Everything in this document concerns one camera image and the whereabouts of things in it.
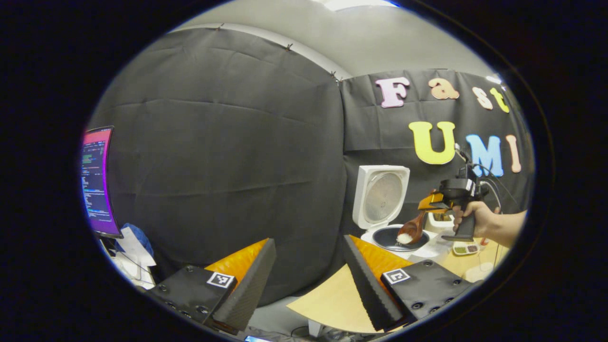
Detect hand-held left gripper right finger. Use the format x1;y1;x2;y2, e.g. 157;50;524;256
343;234;475;333

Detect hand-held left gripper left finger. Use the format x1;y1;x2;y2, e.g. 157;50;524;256
145;237;277;335

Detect clear rice container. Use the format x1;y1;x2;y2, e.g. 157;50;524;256
465;263;495;284

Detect blue cloth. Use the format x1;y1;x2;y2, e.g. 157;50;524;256
123;223;154;256

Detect black backdrop cloth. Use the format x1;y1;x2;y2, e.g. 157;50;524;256
88;26;535;307

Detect white toaster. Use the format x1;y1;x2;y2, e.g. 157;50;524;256
424;211;456;234

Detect white papers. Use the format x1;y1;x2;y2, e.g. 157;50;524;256
112;230;157;289

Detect computer monitor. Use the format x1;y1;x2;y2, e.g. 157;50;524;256
80;125;124;239

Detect white rice cooker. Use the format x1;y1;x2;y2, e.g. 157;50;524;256
352;164;440;261

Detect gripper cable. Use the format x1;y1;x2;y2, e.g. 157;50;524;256
475;163;521;212

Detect dark wooden spoon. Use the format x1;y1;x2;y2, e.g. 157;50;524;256
397;209;428;246

